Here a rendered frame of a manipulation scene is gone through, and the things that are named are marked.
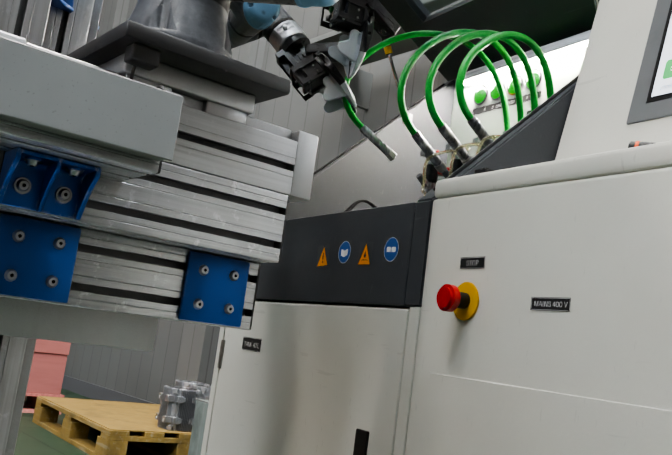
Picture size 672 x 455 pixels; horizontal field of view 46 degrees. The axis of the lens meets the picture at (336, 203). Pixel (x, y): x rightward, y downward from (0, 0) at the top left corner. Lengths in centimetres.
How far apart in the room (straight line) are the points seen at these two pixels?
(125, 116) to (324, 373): 69
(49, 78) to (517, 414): 64
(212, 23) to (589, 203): 50
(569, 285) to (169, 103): 49
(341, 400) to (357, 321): 13
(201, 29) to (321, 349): 62
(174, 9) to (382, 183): 104
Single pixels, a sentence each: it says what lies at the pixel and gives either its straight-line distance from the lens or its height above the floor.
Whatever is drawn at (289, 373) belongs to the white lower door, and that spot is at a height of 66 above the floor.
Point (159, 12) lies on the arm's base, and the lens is 102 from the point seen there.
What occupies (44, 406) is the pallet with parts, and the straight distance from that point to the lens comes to 541.
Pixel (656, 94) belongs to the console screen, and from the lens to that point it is 128.
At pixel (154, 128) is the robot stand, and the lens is 82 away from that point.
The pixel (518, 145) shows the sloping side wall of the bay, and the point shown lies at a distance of 131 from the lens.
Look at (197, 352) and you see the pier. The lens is 554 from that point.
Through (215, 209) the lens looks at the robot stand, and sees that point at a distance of 98.
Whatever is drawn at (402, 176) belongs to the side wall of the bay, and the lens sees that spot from 198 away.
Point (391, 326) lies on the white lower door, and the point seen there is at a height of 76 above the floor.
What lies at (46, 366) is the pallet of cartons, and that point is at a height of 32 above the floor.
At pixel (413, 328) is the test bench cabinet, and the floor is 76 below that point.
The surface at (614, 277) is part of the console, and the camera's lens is 92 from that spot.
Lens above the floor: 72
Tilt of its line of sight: 10 degrees up
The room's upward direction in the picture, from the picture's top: 8 degrees clockwise
